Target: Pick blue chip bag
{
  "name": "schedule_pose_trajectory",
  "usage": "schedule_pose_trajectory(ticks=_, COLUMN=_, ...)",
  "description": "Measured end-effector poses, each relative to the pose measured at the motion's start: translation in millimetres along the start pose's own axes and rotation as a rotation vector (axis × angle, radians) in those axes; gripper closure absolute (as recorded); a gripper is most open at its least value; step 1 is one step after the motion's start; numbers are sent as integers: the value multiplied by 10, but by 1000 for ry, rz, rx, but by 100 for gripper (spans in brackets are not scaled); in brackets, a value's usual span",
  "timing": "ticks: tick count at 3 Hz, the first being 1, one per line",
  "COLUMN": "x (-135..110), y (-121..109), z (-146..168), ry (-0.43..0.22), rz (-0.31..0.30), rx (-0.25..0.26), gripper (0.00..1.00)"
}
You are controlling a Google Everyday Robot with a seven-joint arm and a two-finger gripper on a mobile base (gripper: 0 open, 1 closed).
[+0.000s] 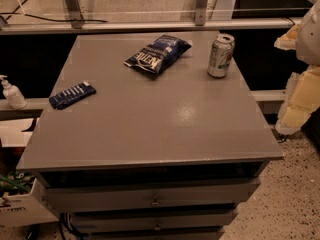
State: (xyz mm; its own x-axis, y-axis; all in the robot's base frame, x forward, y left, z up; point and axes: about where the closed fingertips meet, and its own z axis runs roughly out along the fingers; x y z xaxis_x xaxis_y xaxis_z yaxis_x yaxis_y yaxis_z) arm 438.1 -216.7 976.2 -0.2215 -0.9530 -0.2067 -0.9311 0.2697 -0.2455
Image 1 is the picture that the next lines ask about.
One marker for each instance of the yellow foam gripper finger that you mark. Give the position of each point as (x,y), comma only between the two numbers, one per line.
(302,98)

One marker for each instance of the top grey drawer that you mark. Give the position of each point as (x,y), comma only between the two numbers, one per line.
(129,197)

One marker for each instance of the green white soda can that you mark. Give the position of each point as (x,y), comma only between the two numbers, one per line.
(221,55)

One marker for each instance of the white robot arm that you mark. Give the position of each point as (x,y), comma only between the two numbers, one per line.
(304,38)

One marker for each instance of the grey drawer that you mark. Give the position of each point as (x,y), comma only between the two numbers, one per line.
(153,220)
(129,197)

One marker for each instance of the metal window frame rail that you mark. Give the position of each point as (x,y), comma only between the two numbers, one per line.
(106,16)

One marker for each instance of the dark blue snack bar package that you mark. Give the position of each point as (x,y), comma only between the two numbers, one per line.
(71,95)

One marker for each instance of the white pump dispenser bottle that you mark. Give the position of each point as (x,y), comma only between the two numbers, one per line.
(13,94)

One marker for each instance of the white cardboard box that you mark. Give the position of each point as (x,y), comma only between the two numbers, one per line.
(17,206)

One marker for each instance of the middle grey drawer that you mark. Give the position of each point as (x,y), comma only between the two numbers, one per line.
(153,220)

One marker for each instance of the grey drawer cabinet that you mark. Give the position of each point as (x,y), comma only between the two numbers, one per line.
(180,126)

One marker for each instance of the blue Kettle chip bag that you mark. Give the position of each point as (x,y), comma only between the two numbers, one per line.
(159,55)

